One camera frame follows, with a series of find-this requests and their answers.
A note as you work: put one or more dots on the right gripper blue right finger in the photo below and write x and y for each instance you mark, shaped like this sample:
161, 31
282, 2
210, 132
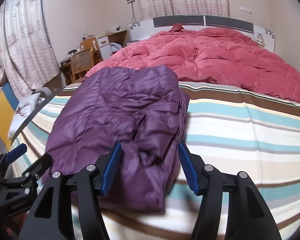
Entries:
248, 214

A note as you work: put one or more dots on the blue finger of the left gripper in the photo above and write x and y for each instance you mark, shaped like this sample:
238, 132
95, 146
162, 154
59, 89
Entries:
14, 154

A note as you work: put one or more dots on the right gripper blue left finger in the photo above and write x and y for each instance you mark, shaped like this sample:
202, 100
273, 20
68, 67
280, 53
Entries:
50, 216

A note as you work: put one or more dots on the purple quilted down jacket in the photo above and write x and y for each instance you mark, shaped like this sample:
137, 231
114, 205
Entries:
146, 112

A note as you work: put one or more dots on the white deer print pillow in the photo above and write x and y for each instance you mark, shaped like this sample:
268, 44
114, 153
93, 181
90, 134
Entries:
24, 108

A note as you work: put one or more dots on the striped bed sheet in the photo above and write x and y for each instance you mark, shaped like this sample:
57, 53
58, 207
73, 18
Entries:
236, 131

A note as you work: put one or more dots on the side window curtain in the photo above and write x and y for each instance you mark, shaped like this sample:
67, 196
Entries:
27, 60

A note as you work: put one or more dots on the wooden desk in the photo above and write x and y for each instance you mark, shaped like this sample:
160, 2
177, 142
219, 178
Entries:
66, 70

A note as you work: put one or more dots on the red pink quilted duvet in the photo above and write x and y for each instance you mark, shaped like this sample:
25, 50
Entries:
213, 55

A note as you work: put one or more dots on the wooden chair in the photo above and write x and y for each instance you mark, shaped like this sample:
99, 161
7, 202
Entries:
81, 62

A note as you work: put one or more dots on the bedside lamp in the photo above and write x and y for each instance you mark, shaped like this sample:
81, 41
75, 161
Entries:
260, 40

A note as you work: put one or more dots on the white grey bed headboard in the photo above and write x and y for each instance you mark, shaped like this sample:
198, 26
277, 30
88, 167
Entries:
142, 30

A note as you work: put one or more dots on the wall power socket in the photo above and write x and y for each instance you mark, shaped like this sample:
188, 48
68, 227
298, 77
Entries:
246, 10

